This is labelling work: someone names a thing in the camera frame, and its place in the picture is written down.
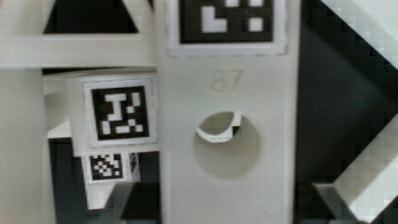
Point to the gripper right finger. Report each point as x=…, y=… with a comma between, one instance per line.
x=340, y=211

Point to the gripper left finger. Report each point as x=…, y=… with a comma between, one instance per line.
x=126, y=203

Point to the white chair leg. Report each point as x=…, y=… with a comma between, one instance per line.
x=109, y=169

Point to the white chair back frame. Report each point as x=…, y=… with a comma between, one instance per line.
x=221, y=42

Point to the white chair seat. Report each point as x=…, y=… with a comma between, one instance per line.
x=103, y=103

